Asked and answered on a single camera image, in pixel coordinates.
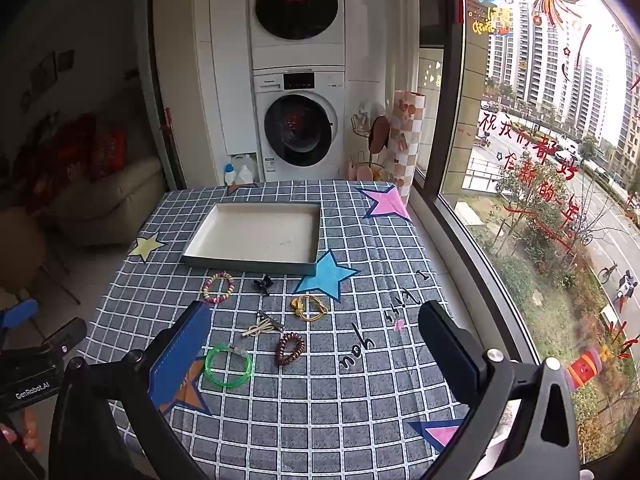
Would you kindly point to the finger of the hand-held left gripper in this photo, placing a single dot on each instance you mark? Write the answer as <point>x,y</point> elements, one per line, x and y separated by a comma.
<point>67,336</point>
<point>17,313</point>

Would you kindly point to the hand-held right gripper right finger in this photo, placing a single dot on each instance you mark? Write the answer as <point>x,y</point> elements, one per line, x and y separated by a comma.
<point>450,355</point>

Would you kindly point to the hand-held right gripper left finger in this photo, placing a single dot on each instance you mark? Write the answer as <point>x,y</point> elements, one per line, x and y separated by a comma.
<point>182,355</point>

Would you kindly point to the silver hair clip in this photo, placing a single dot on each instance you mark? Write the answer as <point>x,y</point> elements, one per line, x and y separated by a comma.
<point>270,320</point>

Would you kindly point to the shallow white tray box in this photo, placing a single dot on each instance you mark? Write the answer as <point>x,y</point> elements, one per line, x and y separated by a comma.
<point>255,235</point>

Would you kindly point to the person's left hand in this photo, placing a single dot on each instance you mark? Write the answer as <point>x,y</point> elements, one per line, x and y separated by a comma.
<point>29,435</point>

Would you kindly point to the grey checked star tablecloth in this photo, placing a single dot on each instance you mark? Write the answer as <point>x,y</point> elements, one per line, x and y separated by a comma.
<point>350,385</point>

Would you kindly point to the black hair claw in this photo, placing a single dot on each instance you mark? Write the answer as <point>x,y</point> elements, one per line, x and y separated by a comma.
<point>262,285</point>

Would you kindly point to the beige sofa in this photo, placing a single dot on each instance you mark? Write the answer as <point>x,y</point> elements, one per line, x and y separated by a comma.
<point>115,195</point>

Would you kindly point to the dark red blanket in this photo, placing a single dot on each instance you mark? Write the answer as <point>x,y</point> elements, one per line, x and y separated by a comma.
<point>65,147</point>

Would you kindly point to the red patterned cushion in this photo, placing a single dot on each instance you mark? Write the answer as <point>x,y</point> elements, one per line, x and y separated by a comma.
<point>107,152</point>

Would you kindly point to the white blue detergent bottle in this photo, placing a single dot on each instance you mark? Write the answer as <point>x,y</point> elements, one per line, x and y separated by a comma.
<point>229,175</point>

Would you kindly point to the clear detergent jug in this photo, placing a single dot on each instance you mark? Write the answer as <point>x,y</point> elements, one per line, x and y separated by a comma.
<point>246,170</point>

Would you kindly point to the pink slippers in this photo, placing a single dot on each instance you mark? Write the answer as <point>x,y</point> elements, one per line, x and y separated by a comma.
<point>360,170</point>

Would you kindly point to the red window writing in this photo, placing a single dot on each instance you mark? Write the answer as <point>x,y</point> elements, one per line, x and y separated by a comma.
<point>520,160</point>

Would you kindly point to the checkered paper bag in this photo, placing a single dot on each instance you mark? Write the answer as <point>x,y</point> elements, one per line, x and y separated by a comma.
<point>406,135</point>

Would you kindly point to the white washing machine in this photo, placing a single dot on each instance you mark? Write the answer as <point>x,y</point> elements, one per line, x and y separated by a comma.
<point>297,130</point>

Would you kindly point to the tall white cabinet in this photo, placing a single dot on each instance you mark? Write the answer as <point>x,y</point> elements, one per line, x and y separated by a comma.
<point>230,60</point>

